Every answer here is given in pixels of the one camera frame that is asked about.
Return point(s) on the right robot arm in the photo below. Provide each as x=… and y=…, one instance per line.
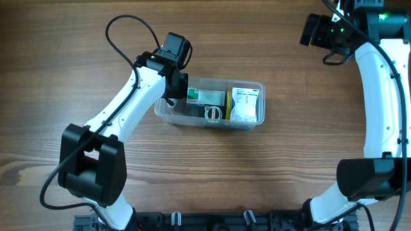
x=377, y=38

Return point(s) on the small green square box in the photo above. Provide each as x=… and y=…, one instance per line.
x=213, y=113

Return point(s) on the clear plastic container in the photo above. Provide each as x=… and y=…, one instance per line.
x=184, y=114

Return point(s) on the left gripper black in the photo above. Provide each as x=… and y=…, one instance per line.
x=182, y=87

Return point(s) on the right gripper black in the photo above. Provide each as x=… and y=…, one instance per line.
x=323, y=23

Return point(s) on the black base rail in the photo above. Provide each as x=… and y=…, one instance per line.
x=274, y=220

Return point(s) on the white plaster box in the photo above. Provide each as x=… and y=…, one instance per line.
x=243, y=105

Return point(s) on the blue VapoDrops lozenge box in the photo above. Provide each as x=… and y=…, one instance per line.
x=228, y=105

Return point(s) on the white green medicine box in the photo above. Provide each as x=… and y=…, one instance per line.
x=202, y=97

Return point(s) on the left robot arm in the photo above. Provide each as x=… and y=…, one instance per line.
x=92, y=156

